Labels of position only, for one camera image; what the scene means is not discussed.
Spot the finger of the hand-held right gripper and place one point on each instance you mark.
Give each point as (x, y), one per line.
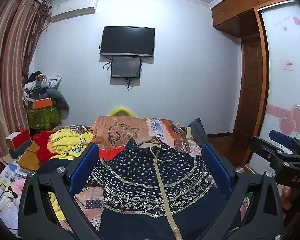
(265, 146)
(280, 137)

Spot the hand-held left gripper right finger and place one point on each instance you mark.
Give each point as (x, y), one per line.
(218, 171)

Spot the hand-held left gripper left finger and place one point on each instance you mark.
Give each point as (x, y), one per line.
(84, 171)

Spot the navy patterned hoodie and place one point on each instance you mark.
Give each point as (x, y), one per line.
(140, 177)

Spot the pile of mixed clothes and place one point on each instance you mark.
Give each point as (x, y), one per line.
(40, 85)

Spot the person's right hand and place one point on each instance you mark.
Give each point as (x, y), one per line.
(287, 197)

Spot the yellow cartoon print garment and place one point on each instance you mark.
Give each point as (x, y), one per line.
(65, 142)

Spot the dark cloth bag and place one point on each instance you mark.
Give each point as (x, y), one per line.
(197, 132)

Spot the white heart print sliding door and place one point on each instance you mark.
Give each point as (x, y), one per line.
(285, 92)

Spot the red fluffy cloth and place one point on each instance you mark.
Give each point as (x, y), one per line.
(41, 151)

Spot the brown printed quilt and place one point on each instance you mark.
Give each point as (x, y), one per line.
(115, 130)

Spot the brown cardboard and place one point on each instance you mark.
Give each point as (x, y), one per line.
(30, 160)

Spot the pink plush toy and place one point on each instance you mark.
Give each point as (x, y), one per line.
(19, 185)

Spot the dark grey box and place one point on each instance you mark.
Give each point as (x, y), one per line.
(21, 150)

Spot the green patterned cloth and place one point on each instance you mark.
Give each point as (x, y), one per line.
(43, 117)

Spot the beige garment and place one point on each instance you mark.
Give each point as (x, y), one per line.
(147, 140)

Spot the small door sticker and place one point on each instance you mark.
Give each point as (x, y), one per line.
(287, 65)

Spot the red box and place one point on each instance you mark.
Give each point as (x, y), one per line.
(18, 138)

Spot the pile of picture books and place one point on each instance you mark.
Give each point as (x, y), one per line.
(11, 175)

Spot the grey pillow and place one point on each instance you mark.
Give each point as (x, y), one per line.
(60, 98)

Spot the orange box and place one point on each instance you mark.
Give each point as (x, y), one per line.
(41, 103)

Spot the striped brown curtain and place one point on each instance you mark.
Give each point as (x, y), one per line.
(7, 80)

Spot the wooden overhead cabinet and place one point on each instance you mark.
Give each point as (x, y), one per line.
(235, 12)

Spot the white air conditioner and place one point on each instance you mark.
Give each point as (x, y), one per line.
(72, 8)

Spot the small black wall monitor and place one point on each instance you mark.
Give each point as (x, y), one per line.
(126, 67)

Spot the large black wall television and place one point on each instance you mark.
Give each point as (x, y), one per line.
(127, 41)

